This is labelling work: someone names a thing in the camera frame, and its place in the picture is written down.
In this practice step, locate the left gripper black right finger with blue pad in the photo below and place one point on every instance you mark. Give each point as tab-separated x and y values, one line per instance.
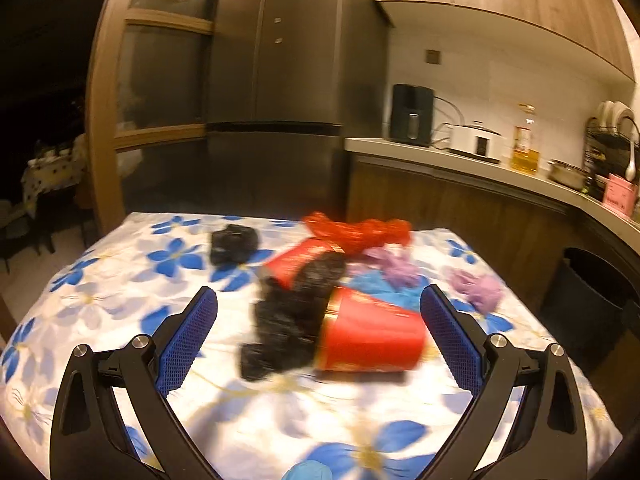
547	439

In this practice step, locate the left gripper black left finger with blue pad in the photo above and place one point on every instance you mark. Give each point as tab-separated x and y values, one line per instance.
89	439

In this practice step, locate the black trash bin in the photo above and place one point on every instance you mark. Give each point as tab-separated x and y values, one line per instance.
588	306

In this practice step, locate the white kitchen countertop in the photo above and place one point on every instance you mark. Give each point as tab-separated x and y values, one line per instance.
427	161

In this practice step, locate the purple crumpled glove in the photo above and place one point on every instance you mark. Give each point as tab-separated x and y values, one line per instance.
484	291
397	269

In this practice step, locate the wooden lower cabinet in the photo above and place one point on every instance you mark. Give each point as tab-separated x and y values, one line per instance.
520	234

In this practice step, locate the red paper cup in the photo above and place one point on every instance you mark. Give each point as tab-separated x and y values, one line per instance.
284	266
361	334

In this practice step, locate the floral blue white tablecloth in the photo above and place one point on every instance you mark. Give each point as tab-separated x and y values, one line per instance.
150	267

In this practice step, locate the large black plastic bag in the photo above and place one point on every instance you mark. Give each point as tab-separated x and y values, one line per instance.
287	319

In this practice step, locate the blue crumpled glove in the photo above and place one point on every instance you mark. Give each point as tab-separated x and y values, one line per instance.
373	284

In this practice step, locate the crumpled black plastic bag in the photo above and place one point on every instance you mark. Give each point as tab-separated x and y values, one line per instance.
233	244

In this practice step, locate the pink utensil basket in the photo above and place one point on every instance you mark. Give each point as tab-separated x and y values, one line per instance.
620	196

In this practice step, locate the steel bowl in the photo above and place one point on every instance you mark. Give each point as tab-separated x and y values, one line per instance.
568	175

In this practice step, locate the dining table spotted cloth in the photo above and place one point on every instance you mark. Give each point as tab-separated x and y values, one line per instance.
49	174

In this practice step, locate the wooden framed glass door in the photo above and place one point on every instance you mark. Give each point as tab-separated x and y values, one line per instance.
146	86

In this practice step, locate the red crumpled plastic bag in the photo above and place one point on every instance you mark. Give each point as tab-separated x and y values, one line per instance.
355	238

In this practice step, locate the white ladle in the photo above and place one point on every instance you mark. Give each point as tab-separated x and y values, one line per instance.
631	169

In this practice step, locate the cooking oil bottle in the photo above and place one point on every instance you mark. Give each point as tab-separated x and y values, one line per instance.
525	149

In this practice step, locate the black dish rack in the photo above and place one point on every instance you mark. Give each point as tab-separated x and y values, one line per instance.
607	137

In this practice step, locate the white slow cooker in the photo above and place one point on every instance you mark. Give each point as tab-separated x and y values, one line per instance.
477	142

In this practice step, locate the black air fryer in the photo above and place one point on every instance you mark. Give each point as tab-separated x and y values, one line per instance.
411	116

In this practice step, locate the dark steel refrigerator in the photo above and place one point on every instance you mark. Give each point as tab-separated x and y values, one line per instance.
289	82

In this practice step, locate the wall outlet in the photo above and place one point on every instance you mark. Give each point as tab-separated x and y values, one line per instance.
433	57

